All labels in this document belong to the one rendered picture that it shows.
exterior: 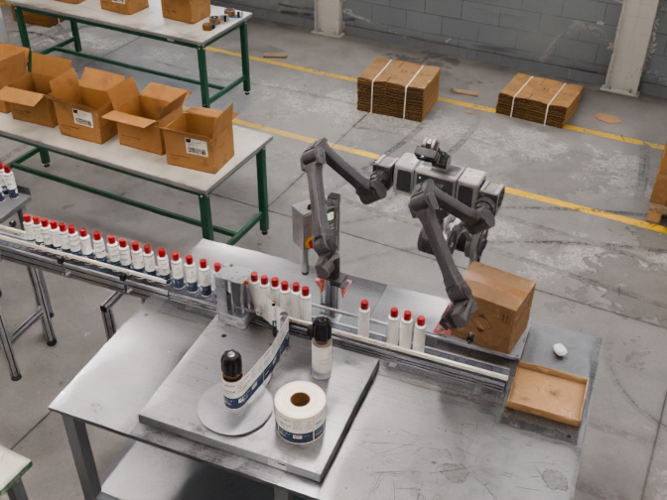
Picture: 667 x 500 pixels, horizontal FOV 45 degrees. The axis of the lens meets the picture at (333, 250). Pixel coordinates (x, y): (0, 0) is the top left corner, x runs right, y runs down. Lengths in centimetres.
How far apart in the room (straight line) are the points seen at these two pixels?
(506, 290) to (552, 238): 243
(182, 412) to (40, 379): 173
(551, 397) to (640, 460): 113
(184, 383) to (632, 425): 250
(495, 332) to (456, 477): 73
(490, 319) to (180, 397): 137
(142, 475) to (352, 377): 118
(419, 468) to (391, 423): 25
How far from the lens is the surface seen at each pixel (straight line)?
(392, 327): 354
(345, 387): 344
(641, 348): 527
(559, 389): 364
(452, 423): 341
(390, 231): 589
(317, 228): 325
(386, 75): 752
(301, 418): 313
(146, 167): 521
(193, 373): 354
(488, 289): 362
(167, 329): 384
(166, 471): 406
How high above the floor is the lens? 334
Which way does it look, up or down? 36 degrees down
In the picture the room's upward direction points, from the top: 1 degrees clockwise
